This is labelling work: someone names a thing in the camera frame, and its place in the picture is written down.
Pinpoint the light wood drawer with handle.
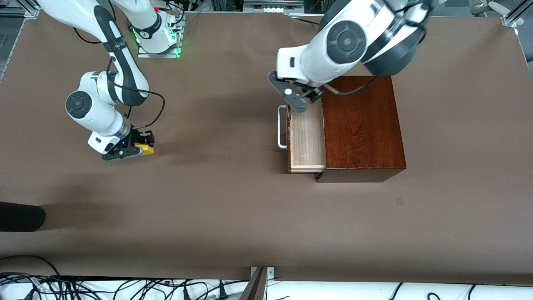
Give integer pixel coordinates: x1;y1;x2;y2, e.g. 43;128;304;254
277;98;326;173

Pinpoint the dark wooden drawer cabinet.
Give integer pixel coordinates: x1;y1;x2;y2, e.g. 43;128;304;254
315;75;407;183

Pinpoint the silver power strip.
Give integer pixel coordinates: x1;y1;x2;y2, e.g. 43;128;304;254
243;0;287;13

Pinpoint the brown paper table cover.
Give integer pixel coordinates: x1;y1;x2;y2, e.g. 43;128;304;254
0;12;533;280

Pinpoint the black ribbed cylinder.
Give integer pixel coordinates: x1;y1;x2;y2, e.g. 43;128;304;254
0;202;46;232

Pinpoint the grey chair base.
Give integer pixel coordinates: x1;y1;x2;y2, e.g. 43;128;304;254
471;0;524;16

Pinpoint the right arm aluminium base plate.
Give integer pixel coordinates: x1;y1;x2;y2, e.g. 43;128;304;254
137;12;184;58

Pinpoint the thin black looping cable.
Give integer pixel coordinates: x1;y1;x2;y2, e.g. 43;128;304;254
0;255;61;278

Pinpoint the aluminium profile rail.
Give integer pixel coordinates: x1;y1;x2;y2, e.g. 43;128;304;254
0;7;40;18

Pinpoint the silver corner bracket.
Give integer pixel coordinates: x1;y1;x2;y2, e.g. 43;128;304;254
250;267;275;280

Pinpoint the tangled black cable bundle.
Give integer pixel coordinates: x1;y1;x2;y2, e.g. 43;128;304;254
0;273;250;300

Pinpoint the grey aluminium profile post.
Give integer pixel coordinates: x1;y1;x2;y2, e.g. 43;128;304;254
238;267;268;300

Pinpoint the aluminium profile frame corner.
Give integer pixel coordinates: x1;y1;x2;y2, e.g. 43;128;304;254
502;0;533;29

